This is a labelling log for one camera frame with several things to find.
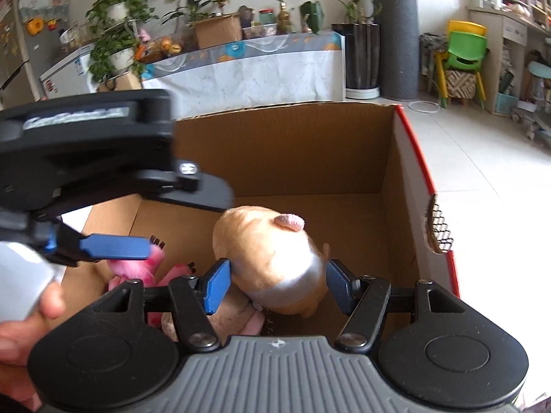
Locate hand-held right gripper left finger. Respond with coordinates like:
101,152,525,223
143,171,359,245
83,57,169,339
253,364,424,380
88,258,233,352

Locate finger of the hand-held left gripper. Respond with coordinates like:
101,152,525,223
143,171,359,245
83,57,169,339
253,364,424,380
33,219,167,267
133,161,236,213

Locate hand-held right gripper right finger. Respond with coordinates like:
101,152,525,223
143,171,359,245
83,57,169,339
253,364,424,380
325,259,464,352

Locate pink plush toy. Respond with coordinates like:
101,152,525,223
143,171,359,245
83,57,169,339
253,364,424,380
107,241,199,337

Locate tan plush toy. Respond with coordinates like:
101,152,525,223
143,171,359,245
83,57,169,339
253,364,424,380
213,205,332,320

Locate large cardboard box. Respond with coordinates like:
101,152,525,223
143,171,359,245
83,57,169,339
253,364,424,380
60,101,461,341

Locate person's left hand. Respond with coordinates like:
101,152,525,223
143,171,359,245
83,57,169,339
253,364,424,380
0,282,67,412

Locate brown carton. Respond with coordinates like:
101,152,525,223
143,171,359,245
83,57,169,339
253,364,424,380
98,75,144,94

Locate white chest freezer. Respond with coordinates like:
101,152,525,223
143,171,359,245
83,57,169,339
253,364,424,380
40,43,101,100

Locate grey fridge with magnets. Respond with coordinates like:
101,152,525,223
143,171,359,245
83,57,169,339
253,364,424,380
0,0,49,110

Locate trailing pothos plant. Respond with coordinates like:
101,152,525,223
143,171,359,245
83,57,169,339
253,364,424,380
85,0,158,87

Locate fruit basket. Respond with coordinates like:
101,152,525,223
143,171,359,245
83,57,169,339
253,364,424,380
142,38,191,64

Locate table with patterned tablecloth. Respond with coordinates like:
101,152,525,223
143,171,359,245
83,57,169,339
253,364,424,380
141,31,346,118

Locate small cardboard box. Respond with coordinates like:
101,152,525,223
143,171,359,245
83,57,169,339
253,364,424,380
193,13,242,49

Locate small potted plant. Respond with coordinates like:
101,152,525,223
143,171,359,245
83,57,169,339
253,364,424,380
163,0,238,23

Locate brown bottle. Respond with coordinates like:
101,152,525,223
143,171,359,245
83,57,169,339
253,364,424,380
277,0,296,35

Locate black tall planter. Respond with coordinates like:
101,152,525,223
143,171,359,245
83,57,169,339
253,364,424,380
331,23,382,99

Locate broad leaf potted plant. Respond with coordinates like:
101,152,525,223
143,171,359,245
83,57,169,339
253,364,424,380
300,1,324,35

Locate patterned stool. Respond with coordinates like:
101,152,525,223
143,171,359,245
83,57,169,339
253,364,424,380
443,69,479,100

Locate light blue bin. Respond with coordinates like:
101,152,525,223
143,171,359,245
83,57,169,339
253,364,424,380
496,92,520,115

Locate grey rolled mat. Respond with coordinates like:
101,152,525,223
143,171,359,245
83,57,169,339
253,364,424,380
369,0,421,100

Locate green plastic chair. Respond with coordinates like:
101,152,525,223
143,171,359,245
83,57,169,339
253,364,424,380
443,30,490,111

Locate stacked yellow green kids chairs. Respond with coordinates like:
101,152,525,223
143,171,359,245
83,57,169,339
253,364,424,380
433,19,488,109

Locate blue office chair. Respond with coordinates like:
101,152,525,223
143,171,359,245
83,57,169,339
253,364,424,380
512,61,551,138

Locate wooden desk with shelves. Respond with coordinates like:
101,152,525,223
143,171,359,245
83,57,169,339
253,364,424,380
467,0,551,118

